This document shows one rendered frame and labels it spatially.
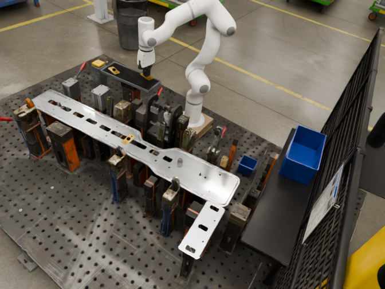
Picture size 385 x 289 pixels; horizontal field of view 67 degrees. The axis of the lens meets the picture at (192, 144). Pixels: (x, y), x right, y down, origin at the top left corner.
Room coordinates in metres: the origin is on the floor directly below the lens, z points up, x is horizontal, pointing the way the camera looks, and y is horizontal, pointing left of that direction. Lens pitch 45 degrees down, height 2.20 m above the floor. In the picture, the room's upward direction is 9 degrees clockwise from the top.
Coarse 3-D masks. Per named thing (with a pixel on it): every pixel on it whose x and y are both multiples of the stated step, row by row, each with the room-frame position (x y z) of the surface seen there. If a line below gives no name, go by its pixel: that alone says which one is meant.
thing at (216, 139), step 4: (216, 128) 1.14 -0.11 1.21; (220, 128) 1.14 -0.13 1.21; (216, 132) 1.11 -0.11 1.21; (220, 132) 1.13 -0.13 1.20; (216, 136) 1.14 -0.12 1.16; (220, 136) 1.12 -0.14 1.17; (216, 140) 1.13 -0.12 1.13; (212, 144) 1.12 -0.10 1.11; (216, 144) 1.13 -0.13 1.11; (212, 148) 1.13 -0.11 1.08; (216, 148) 1.11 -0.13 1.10
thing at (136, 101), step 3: (135, 99) 1.42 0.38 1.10; (138, 99) 1.43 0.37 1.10; (132, 102) 1.39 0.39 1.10; (135, 102) 1.39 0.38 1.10; (138, 102) 1.40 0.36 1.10; (141, 102) 1.41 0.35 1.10; (132, 105) 1.39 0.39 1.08; (135, 105) 1.38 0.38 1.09; (138, 105) 1.38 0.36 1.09; (141, 105) 1.40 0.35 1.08; (132, 108) 1.39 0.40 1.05; (135, 108) 1.38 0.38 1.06; (135, 111) 1.39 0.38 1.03; (135, 114) 1.39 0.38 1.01; (135, 117) 1.39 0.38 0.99; (135, 120) 1.39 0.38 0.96; (135, 123) 1.39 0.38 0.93; (135, 126) 1.39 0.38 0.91
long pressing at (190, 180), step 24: (48, 96) 1.44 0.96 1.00; (72, 120) 1.26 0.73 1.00; (96, 120) 1.29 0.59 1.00; (120, 144) 1.12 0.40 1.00; (144, 144) 1.15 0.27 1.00; (168, 168) 1.01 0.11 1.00; (192, 168) 1.03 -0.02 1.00; (216, 168) 1.05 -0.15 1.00; (192, 192) 0.88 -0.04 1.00; (216, 192) 0.90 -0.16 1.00
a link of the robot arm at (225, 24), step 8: (192, 0) 1.62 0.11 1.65; (200, 0) 1.62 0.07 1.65; (208, 0) 1.63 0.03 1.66; (216, 0) 1.66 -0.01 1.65; (192, 8) 1.59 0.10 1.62; (200, 8) 1.60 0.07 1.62; (208, 8) 1.62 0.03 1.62; (216, 8) 1.64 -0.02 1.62; (224, 8) 1.67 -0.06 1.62; (208, 16) 1.64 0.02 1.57; (216, 16) 1.63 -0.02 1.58; (224, 16) 1.63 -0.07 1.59; (216, 24) 1.62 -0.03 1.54; (224, 24) 1.61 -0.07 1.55; (232, 24) 1.62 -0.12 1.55; (224, 32) 1.61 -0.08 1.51; (232, 32) 1.62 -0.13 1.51
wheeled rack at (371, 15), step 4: (376, 0) 6.83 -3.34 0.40; (372, 4) 6.84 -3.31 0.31; (376, 4) 6.89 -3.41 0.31; (372, 8) 6.80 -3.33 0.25; (376, 8) 6.76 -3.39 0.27; (380, 8) 6.79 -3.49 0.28; (384, 8) 6.79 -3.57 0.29; (372, 12) 6.85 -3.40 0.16; (376, 12) 6.81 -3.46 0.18; (380, 12) 6.70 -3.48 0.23; (384, 12) 6.66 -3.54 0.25; (368, 16) 6.88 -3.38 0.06; (372, 16) 6.82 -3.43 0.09; (376, 16) 6.81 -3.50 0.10
